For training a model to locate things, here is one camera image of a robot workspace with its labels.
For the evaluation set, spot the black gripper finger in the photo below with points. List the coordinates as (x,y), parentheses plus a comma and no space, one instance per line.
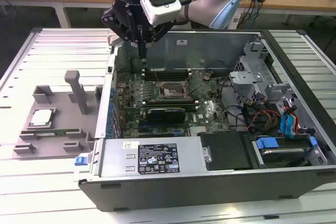
(118,22)
(157,31)

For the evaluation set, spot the silver CPU chip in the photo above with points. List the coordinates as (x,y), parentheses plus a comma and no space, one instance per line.
(42,116)

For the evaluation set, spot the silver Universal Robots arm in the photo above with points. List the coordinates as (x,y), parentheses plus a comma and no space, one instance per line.
(202,6)

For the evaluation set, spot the thin metal locking lever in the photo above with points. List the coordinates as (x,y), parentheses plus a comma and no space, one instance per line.
(156,76)

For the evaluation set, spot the black graphics card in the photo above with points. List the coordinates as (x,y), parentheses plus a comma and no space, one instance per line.
(165,116)

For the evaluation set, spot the green motherboard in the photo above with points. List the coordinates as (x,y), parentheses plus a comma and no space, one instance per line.
(210,108)

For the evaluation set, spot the silver metal drive cage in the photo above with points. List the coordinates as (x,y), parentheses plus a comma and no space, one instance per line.
(252,77)

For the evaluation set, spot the grey parts rack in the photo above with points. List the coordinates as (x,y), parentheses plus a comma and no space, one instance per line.
(65,113)

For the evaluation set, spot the small silver heatsink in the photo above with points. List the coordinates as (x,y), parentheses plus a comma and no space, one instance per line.
(198,129)

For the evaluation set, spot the green RAM stick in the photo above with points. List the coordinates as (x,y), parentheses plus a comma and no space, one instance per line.
(65,130)

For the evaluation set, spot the silver power supply unit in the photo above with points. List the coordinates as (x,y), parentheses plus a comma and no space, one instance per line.
(115,155)

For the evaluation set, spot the black plastic shroud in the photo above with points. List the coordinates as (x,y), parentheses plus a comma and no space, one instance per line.
(225,150)

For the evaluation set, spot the blue case latch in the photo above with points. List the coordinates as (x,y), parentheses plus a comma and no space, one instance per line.
(80,161)

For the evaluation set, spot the blue disk carrier tab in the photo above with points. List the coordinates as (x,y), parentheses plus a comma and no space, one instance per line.
(266,143)

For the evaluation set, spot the black open PC case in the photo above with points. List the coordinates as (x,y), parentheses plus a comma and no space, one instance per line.
(183,192)

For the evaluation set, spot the blue disk bay clip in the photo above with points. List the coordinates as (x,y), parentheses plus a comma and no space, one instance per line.
(313,141)

